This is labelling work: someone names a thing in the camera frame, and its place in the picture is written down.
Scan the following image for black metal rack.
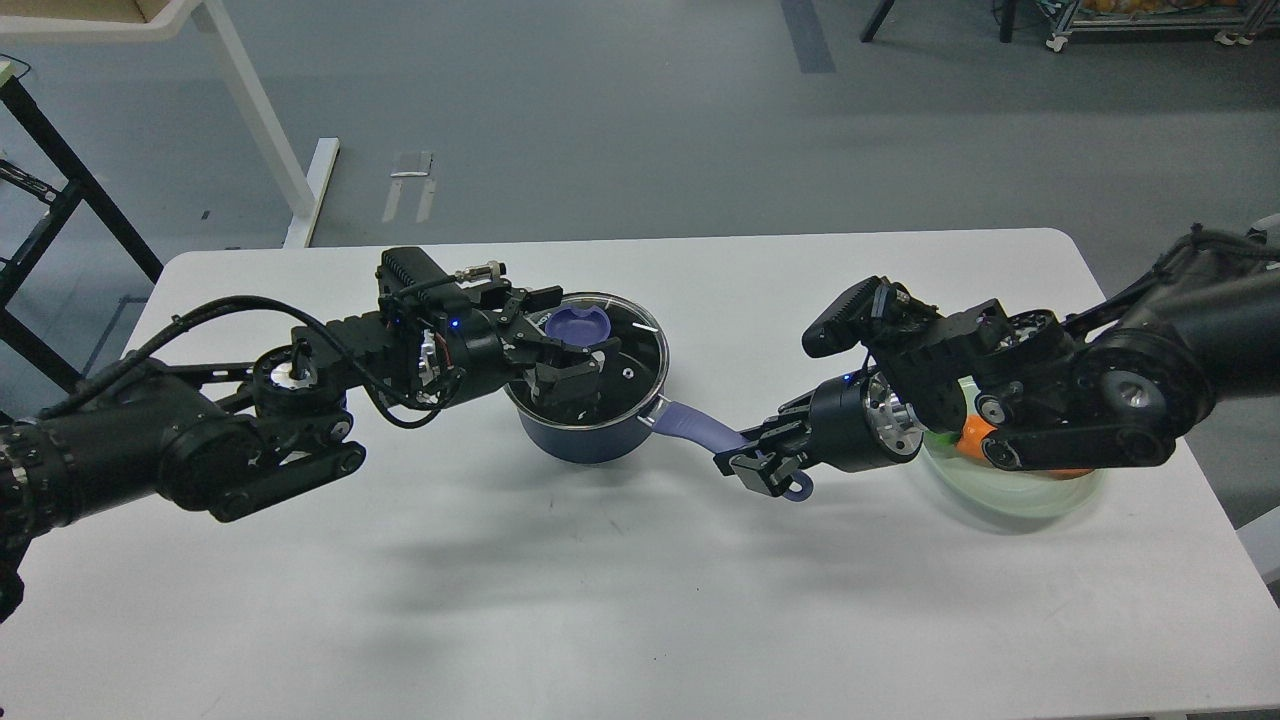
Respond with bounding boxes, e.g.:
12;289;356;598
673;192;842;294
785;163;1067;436
1;60;163;392

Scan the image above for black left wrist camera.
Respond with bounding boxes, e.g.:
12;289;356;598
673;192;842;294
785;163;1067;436
375;247;471;324

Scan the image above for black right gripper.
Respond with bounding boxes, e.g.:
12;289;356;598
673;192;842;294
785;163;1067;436
712;368;923;498

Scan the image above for wheeled cart in background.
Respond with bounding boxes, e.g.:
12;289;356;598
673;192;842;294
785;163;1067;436
1037;1;1277;53

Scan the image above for glass lid with blue knob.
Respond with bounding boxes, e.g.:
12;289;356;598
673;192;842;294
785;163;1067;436
506;292;669;430

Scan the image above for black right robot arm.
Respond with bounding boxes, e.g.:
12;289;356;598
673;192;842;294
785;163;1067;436
714;224;1279;497

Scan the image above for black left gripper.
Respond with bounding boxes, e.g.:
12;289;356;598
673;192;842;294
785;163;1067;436
415;284;622;406

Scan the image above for orange toy carrot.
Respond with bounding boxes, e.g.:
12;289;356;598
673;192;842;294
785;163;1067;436
954;414;1093;480

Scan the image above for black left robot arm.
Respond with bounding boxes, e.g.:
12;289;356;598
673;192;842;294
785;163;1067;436
3;278;621;618

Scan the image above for pale green plate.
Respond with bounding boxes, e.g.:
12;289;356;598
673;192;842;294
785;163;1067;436
919;377;1105;520

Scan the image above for blue saucepan with handle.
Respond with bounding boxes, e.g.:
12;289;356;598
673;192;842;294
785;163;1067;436
503;292;814;503

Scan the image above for white table leg frame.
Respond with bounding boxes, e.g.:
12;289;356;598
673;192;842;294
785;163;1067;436
1;1;340;249

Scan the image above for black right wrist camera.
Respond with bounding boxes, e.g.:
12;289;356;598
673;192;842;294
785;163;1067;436
801;275;897;357

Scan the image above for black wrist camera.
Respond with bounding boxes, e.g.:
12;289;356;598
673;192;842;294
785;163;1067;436
375;247;471;324
801;275;897;357

